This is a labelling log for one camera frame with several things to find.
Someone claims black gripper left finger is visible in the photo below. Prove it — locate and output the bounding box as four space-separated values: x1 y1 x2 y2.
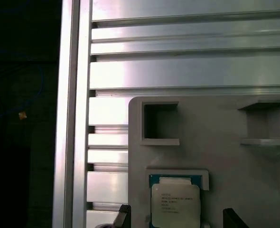
113 203 132 228

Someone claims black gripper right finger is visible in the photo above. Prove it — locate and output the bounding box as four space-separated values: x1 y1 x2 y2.
222 208 249 228

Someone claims CPU with silver top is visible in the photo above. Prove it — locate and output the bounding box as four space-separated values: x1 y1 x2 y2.
149 174 202 228

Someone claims grey plastic parts rack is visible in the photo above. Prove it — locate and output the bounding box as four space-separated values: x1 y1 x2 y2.
127 96 280 228

